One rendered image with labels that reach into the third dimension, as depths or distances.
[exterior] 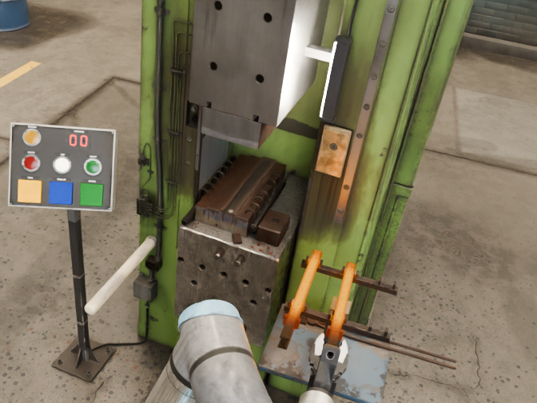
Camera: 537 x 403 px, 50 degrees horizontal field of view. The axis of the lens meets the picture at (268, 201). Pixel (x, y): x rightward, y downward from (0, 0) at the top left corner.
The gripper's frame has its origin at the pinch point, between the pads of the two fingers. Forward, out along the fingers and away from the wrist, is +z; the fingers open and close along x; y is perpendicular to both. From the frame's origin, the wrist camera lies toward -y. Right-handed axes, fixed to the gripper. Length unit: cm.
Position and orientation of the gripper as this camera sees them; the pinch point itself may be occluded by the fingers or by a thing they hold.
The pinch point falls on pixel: (333, 338)
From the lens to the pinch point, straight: 163.8
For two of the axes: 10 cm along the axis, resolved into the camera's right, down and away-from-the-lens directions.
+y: -1.3, 8.1, 5.7
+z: 2.7, -5.2, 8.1
